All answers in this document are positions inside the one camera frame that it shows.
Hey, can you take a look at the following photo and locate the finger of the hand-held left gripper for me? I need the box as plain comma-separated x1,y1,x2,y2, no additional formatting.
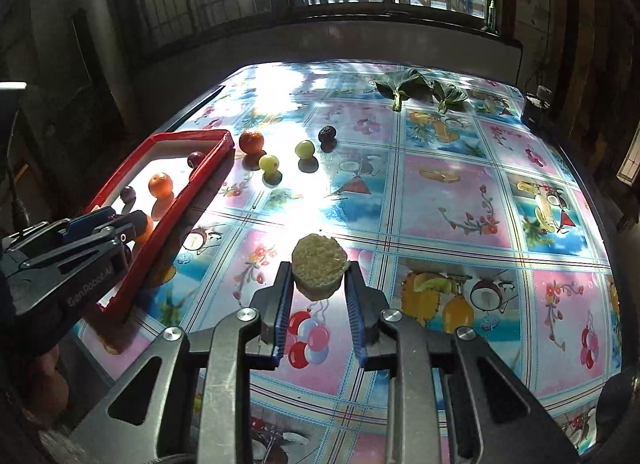
20,211,148,279
2,207,118,255

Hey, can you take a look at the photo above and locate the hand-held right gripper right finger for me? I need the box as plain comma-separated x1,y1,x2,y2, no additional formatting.
344,261,581,464

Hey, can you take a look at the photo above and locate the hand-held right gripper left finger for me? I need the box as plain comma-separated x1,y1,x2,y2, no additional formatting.
67,260,296,464

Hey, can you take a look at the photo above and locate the orange mandarin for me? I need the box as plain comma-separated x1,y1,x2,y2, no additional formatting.
149,173,175,199
132,214,155,245

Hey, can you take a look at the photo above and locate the red rimmed white tray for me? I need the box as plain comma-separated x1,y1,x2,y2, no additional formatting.
82,129,236,319

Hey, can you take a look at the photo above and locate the fruit printed tablecloth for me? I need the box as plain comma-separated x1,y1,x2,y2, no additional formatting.
75,61,623,464

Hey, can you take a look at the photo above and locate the reddish tangerine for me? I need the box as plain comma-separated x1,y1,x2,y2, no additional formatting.
238,131,265,155

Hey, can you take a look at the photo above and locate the white pipe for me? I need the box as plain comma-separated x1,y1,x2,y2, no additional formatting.
80,0,141,129

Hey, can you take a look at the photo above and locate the large green leafy vegetable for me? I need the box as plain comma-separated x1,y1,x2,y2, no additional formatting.
375,68,433,112

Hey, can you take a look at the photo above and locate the small green leafy vegetable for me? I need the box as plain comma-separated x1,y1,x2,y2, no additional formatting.
432,81,468,114

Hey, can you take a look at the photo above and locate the small dark container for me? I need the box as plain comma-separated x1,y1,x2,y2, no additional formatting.
521,86,552,129

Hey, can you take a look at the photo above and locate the black braided cable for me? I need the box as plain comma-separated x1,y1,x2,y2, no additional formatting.
2,108,33,229

